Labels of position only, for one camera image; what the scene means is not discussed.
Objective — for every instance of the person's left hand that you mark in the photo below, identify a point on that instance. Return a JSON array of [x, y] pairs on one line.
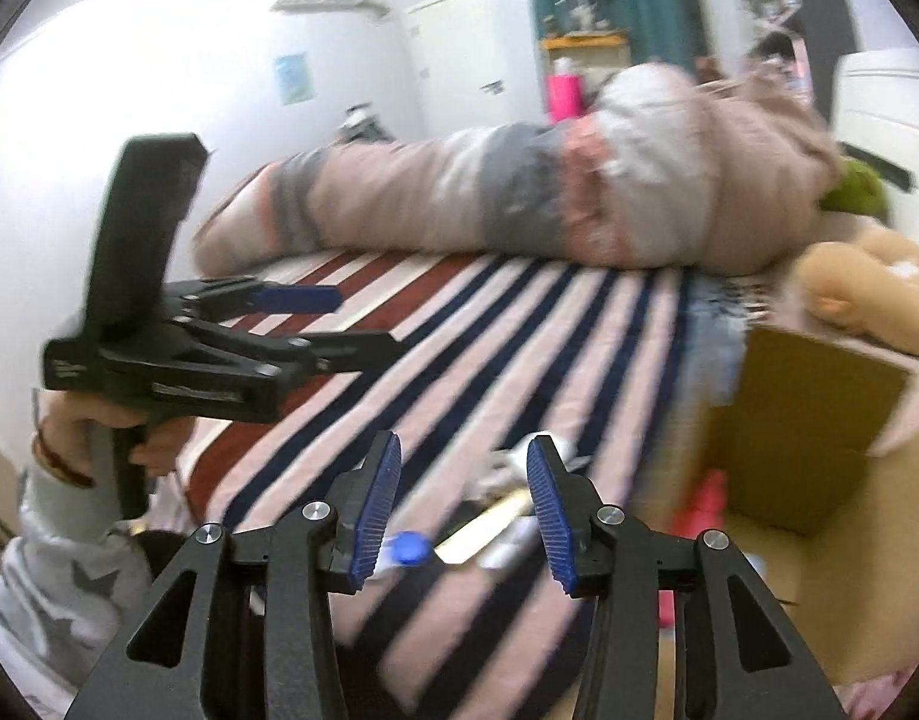
[[69, 439]]

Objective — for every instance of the tan plush bear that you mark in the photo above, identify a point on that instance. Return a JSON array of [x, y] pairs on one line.
[[872, 285]]

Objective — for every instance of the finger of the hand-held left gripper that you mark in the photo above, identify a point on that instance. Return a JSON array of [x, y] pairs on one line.
[[298, 298], [339, 351]]

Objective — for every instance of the person's left forearm grey sleeve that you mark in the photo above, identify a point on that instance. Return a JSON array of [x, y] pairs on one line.
[[50, 585]]

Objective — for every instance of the blue wall poster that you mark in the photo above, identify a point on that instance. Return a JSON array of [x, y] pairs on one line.
[[292, 78]]

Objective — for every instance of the green plush toy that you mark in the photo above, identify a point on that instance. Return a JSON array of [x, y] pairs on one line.
[[861, 187]]

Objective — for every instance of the white cabinet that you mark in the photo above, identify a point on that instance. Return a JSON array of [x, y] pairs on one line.
[[891, 127]]

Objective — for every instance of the pink bottle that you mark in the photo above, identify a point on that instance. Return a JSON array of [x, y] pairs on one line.
[[564, 94]]

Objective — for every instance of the dark object by door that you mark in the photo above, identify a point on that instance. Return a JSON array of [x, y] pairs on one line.
[[365, 126]]

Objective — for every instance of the striped bed blanket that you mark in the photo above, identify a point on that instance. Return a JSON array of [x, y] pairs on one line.
[[459, 360]]

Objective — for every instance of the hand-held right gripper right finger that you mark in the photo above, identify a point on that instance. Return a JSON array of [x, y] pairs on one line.
[[551, 519]]

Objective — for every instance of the white air conditioner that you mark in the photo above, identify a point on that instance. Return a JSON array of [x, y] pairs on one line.
[[328, 1]]

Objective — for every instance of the wooden shelf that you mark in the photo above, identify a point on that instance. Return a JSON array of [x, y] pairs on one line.
[[585, 42]]

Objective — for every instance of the white plastic item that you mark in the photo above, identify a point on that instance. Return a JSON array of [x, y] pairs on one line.
[[515, 457]]

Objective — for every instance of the pink toy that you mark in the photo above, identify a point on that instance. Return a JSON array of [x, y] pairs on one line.
[[701, 502]]

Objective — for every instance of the cardboard box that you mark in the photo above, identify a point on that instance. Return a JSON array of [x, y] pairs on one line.
[[819, 465]]

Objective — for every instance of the blue capped bottle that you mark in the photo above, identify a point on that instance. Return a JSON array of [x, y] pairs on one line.
[[413, 547]]

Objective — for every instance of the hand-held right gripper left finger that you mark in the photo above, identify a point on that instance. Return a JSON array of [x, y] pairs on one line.
[[375, 511]]

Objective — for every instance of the white door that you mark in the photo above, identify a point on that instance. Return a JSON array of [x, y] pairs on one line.
[[467, 67]]

